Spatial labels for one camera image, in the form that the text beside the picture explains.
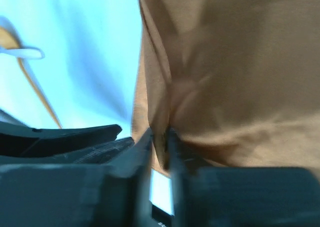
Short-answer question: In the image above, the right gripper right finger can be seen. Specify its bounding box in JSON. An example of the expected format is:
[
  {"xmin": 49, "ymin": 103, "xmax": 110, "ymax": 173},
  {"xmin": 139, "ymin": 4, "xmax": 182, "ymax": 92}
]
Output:
[{"xmin": 167, "ymin": 130, "xmax": 320, "ymax": 227}]

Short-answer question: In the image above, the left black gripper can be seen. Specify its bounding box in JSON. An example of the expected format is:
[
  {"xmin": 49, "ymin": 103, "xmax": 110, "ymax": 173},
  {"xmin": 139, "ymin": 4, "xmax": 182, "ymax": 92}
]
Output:
[{"xmin": 0, "ymin": 122, "xmax": 134, "ymax": 164}]

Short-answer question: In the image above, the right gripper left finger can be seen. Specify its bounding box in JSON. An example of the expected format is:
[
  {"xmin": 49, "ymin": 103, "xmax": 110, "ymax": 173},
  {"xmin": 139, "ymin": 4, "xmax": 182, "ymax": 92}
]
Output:
[{"xmin": 0, "ymin": 130, "xmax": 153, "ymax": 227}]

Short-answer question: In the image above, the orange cloth napkin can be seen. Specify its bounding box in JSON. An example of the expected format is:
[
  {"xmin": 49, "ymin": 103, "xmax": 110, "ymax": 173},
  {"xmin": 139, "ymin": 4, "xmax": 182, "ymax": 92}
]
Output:
[{"xmin": 133, "ymin": 0, "xmax": 320, "ymax": 169}]

